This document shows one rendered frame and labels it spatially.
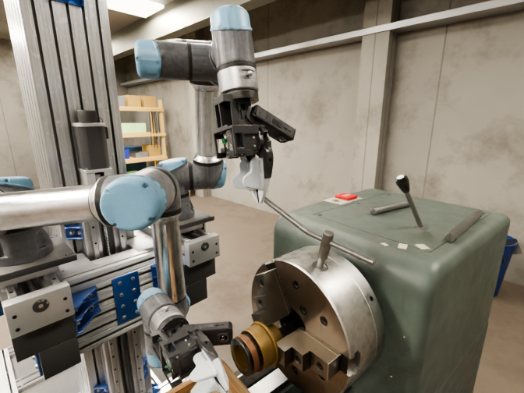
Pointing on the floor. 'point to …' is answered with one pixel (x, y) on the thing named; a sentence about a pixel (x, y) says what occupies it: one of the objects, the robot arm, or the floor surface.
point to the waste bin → (507, 260)
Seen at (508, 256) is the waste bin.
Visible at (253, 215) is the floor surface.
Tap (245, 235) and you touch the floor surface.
